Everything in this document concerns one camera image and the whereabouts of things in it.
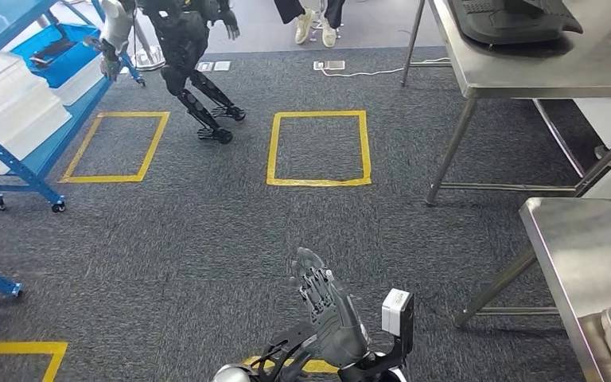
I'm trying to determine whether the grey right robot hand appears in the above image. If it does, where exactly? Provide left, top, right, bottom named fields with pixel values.
left=286, top=248, right=370, bottom=370

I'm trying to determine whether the stainless steel workbench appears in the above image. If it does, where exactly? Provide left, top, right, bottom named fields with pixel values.
left=453, top=197, right=611, bottom=382

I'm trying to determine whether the dark grey moulded part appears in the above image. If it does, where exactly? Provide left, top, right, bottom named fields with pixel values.
left=446, top=0, right=584, bottom=46

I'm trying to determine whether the yellow floor tape square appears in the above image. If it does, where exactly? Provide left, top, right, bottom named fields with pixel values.
left=242, top=357, right=339, bottom=376
left=60, top=111, right=170, bottom=185
left=266, top=109, right=372, bottom=188

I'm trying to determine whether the person's foot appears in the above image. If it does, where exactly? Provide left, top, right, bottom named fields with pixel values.
left=320, top=15, right=338, bottom=49
left=294, top=7, right=317, bottom=46

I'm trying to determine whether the yellow floor tape line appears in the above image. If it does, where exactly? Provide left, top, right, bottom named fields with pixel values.
left=0, top=341, right=68, bottom=382

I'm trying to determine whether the dark legged robot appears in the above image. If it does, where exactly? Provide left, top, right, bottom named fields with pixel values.
left=84, top=0, right=247, bottom=145

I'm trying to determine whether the person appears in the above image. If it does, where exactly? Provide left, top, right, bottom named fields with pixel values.
left=272, top=0, right=348, bottom=49

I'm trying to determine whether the stainless steel table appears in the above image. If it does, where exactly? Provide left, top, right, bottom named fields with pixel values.
left=400, top=0, right=611, bottom=208

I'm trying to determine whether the white plastic bin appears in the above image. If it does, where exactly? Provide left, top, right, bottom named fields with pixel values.
left=0, top=99, right=73, bottom=175
left=47, top=62, right=107, bottom=107
left=0, top=53, right=56, bottom=125

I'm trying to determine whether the blue plastic bin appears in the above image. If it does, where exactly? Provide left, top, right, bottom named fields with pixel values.
left=10, top=21, right=103, bottom=88

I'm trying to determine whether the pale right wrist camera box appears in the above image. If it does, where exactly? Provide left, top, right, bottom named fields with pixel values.
left=380, top=288, right=414, bottom=338

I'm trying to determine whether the white power cable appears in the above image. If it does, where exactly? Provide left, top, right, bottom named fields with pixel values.
left=318, top=55, right=451, bottom=79

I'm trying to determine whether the black metal bracket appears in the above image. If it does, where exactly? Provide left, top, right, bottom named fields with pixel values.
left=30, top=39, right=79, bottom=68

